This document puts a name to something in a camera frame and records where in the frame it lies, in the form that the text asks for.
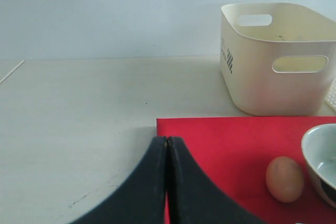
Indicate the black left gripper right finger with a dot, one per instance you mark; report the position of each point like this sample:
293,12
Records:
191,196

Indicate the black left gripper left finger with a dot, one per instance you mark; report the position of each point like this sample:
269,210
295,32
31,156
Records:
141,197

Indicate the red table mat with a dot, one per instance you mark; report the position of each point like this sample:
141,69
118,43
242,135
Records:
235,152

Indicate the brown egg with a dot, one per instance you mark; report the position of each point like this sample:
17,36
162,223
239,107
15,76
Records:
284,179

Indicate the white enamel bowl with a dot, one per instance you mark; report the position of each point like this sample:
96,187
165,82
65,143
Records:
318,149

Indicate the cream plastic bin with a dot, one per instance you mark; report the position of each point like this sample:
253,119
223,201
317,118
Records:
276,58

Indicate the white woven plastic basket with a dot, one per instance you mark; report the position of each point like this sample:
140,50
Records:
330,99

